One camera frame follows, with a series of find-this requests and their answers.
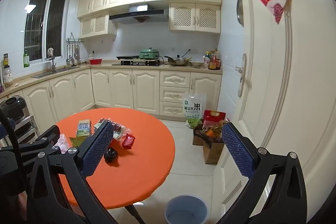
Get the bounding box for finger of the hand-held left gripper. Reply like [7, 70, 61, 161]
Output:
[16, 125, 61, 154]

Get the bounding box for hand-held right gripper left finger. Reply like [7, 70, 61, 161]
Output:
[28, 122, 119, 224]

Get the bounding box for small cardboard box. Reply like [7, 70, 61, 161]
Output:
[193, 123, 211, 146]

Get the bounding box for black air fryer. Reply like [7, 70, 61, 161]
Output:
[0, 97, 28, 123]

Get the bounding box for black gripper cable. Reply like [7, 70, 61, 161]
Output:
[0, 108, 28, 189]

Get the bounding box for green electric pot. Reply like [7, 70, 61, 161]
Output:
[139, 47, 161, 60]

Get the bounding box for black crumpled object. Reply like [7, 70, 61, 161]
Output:
[104, 147, 118, 163]

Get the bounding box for cream lattice door cabinet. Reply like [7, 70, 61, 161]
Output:
[169, 3, 221, 34]
[79, 11, 117, 39]

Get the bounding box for cream panel door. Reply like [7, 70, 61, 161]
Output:
[210, 0, 336, 224]

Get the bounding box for round metal wall plate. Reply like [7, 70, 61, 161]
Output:
[236, 0, 244, 27]

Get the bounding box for group of condiment bottles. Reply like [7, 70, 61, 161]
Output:
[203, 49, 222, 70]

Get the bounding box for small red snack packet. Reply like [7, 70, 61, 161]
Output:
[122, 133, 136, 149]

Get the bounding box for large cardboard box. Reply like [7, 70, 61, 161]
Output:
[203, 132, 225, 165]

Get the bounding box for metal storage rack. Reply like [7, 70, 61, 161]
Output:
[0, 109, 40, 148]

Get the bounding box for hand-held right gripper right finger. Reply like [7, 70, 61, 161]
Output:
[215, 122, 309, 224]

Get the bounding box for green bottle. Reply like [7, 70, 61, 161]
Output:
[23, 49, 31, 68]

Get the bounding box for metal door handle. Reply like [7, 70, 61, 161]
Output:
[235, 53, 253, 98]

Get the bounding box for kitchen window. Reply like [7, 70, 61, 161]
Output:
[24, 0, 68, 62]

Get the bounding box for red handled bag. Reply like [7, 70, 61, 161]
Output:
[203, 110, 226, 130]

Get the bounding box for cream lower cabinets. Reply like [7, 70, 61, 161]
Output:
[0, 68, 223, 135]

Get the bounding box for green yellow wrapper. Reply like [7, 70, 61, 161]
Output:
[69, 136, 88, 149]

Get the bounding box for steel kitchen sink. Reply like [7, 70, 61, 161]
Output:
[31, 66, 81, 79]

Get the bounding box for dark red snack packet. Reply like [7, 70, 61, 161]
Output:
[94, 117, 127, 141]

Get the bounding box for dark table leg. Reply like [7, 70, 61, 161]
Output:
[123, 204, 145, 224]

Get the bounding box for clear rice bag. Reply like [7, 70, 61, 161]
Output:
[183, 93, 207, 128]

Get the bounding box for black range hood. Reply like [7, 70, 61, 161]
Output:
[109, 3, 169, 24]

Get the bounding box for blue-grey plastic waste bin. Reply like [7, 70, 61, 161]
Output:
[165, 195, 209, 224]

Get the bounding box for steel wok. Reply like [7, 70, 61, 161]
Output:
[164, 49, 192, 67]

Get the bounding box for hanging utensil rack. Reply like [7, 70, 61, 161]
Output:
[66, 32, 85, 66]

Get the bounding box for black gas stove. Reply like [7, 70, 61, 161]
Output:
[112, 60, 163, 67]

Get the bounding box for green white drink carton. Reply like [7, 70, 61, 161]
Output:
[77, 119, 94, 138]

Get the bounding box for steel faucet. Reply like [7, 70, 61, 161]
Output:
[47, 48, 57, 73]

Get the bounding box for clear pink plastic bag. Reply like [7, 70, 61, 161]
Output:
[56, 133, 71, 154]

